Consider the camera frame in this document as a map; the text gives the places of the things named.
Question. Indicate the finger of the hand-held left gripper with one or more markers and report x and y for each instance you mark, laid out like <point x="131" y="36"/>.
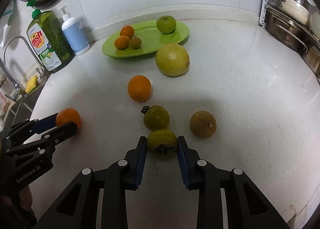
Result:
<point x="45" y="123"/>
<point x="62" y="133"/>

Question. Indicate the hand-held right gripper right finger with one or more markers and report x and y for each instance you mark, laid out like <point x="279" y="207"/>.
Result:
<point x="182" y="166"/>

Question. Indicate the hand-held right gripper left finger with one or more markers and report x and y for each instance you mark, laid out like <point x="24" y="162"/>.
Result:
<point x="140" y="166"/>

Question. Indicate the orange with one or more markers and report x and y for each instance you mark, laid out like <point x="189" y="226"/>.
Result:
<point x="139" y="88"/>
<point x="127" y="31"/>
<point x="70" y="117"/>
<point x="122" y="43"/>

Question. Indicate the green persimmon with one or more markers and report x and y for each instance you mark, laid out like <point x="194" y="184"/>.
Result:
<point x="162" y="141"/>
<point x="156" y="118"/>

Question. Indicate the brown round fruit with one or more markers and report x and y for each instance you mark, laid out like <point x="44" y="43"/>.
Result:
<point x="136" y="43"/>
<point x="202" y="123"/>

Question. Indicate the green plate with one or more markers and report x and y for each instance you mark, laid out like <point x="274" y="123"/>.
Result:
<point x="150" y="41"/>

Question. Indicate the green apple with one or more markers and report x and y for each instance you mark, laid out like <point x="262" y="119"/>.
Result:
<point x="166" y="24"/>

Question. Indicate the person's left hand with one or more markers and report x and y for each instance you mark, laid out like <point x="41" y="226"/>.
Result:
<point x="25" y="197"/>

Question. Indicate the kitchen sink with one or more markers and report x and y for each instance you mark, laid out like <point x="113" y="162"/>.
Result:
<point x="15" y="111"/>

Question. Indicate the yellow sponge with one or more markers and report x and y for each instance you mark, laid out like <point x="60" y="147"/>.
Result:
<point x="31" y="84"/>

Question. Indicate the green dish soap bottle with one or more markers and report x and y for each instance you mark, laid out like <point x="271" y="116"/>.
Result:
<point x="51" y="43"/>

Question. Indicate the chrome gooseneck faucet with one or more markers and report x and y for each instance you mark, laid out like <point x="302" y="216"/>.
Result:
<point x="22" y="41"/>

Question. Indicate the white blue pump bottle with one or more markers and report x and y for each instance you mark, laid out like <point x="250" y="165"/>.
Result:
<point x="75" y="36"/>

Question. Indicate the large yellow-green citrus fruit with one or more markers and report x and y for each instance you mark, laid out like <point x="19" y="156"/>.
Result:
<point x="172" y="60"/>

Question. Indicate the small steel pot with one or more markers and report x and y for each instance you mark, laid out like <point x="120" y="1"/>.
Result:
<point x="312" y="61"/>

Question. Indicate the large steel pot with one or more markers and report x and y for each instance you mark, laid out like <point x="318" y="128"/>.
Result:
<point x="285" y="31"/>

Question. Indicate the metal pot rack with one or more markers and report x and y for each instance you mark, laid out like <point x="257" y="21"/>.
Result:
<point x="265" y="11"/>

